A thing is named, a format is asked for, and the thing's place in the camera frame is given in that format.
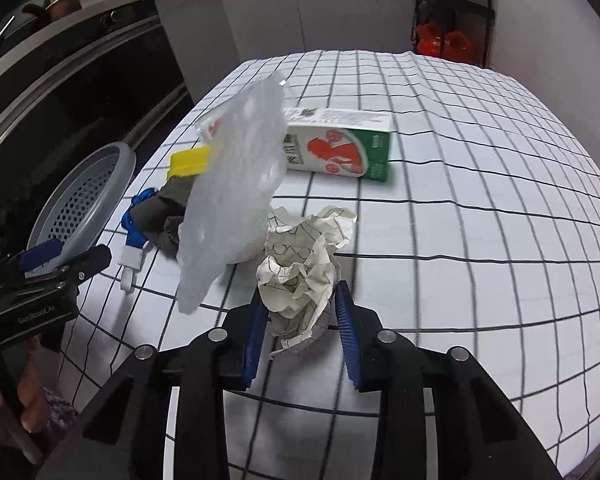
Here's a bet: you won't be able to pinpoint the checked tablecloth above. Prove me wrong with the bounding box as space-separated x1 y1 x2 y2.
57 49 600 480

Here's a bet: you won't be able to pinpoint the green white milk carton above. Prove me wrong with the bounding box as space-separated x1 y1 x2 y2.
282 107 394 184

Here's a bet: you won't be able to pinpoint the patterned clothing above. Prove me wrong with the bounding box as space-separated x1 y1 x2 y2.
42 387 80 433

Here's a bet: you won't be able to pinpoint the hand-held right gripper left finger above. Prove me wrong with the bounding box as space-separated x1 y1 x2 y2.
35 290 272 480

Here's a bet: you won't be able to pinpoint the clear plastic bag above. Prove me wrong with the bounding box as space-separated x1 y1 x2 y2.
176 72 289 315

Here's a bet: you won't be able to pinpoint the copper pot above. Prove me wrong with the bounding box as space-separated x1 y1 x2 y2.
22 0 85 24

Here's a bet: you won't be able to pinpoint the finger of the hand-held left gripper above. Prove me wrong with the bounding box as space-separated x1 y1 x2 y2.
17 238 65 273
55 243 113 283

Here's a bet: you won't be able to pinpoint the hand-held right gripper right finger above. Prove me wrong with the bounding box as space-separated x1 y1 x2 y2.
332 280 563 480

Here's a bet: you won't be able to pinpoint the grey kitchen cabinets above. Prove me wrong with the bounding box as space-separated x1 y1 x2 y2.
155 0 417 107

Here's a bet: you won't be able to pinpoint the yellow plastic piece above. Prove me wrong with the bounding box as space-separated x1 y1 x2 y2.
169 146 216 179

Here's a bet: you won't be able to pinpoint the black kitchen range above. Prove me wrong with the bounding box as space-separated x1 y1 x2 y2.
0 0 189 221

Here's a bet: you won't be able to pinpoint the orange plastic bag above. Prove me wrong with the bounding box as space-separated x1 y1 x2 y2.
413 22 449 59
444 30 477 62

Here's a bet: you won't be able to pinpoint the black frying pan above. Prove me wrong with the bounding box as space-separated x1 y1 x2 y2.
0 9 38 48

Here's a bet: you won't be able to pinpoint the person's left hand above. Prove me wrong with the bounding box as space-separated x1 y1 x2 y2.
0 341 53 441

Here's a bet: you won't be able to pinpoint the grey perforated basket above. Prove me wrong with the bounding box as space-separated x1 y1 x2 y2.
26 142 137 267

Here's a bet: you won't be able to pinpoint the black metal rack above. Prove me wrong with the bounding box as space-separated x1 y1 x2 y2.
411 0 496 69

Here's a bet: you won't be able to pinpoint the printed paper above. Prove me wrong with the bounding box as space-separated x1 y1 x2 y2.
256 205 358 357

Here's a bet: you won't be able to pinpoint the grey cloth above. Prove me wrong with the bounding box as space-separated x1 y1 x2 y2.
130 175 201 262

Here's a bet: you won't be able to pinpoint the blue white plastic hook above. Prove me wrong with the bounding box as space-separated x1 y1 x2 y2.
120 187 159 294

